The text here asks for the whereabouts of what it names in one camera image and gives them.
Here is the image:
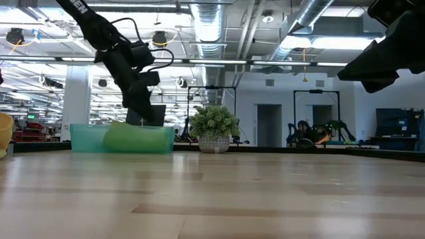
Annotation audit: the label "red tool cabinet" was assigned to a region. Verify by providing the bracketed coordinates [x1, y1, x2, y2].
[13, 119, 46, 143]

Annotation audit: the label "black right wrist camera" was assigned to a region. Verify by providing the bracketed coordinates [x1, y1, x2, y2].
[367, 0, 418, 28]

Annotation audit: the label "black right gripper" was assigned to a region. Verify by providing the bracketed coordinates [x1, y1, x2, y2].
[337, 8, 425, 94]

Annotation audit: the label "white building pillar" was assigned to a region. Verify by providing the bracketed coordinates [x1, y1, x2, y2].
[60, 65, 94, 142]

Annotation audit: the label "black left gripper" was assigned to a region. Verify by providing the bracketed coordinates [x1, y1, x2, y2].
[94, 46, 161, 123]

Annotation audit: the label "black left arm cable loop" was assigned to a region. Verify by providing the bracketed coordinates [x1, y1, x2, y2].
[111, 17, 175, 72]

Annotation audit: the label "teal translucent plastic bin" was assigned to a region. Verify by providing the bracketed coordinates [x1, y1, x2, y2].
[69, 122, 176, 155]

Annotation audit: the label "yellow microfiber towel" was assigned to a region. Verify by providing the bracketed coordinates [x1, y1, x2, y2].
[0, 112, 15, 159]

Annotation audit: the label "bright ceiling light panel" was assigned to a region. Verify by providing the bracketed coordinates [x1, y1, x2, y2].
[280, 34, 386, 51]

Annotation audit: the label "lime green microfiber towel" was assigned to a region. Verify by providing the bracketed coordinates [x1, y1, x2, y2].
[102, 121, 175, 154]

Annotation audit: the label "artificial plant in patterned pot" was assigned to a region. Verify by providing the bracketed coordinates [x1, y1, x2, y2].
[188, 104, 241, 154]

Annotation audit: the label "black ceiling cable reel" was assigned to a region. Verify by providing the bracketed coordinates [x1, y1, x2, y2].
[5, 27, 25, 46]
[151, 30, 169, 48]

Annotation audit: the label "dark background workstation cabinet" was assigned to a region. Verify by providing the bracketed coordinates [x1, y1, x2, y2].
[369, 108, 425, 152]

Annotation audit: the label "black aluminium table frame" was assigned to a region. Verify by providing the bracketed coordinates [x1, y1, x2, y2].
[13, 141, 425, 163]

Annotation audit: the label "black background robot arms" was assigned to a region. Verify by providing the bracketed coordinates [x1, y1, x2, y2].
[286, 119, 357, 147]

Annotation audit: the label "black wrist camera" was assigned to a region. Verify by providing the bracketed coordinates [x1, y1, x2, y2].
[367, 0, 418, 28]
[129, 40, 156, 71]

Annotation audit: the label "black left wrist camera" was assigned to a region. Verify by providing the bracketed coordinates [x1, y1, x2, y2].
[129, 40, 156, 71]

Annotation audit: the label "long ceiling light strip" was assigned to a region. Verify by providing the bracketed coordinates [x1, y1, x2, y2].
[0, 55, 349, 68]

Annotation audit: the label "black background monitor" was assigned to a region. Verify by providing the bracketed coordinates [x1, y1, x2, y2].
[125, 104, 167, 127]

